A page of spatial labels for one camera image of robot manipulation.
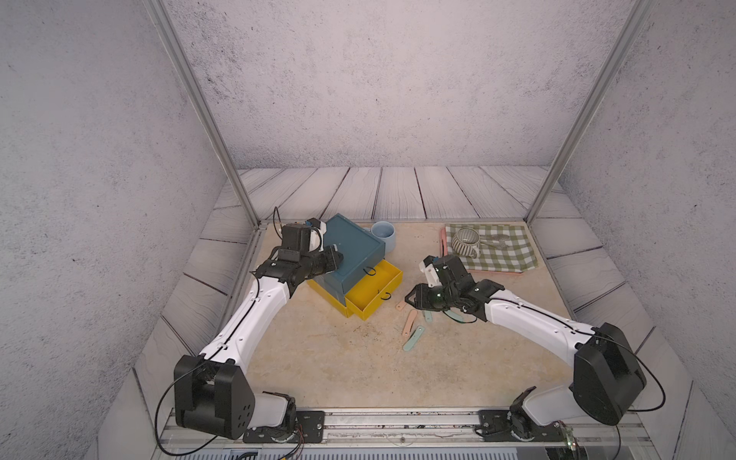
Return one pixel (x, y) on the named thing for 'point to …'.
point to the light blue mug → (385, 231)
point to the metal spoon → (500, 241)
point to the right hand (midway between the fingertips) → (410, 299)
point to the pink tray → (444, 249)
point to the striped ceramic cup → (467, 241)
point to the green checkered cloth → (520, 256)
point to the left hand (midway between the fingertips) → (347, 256)
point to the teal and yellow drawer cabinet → (361, 251)
